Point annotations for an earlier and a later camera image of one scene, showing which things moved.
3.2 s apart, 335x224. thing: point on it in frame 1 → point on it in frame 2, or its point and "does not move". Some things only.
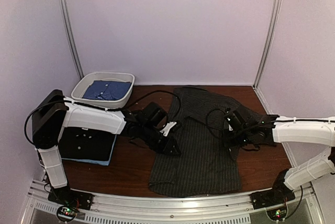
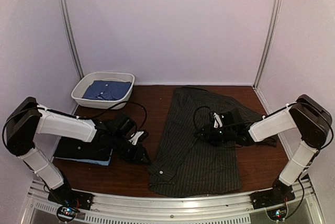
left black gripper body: [156, 144] → [127, 153]
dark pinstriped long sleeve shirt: [207, 165] does not move
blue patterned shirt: [108, 90] does not move
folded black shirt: [86, 144] does not move
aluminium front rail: [302, 209] does not move
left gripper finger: [171, 147] → [143, 156]
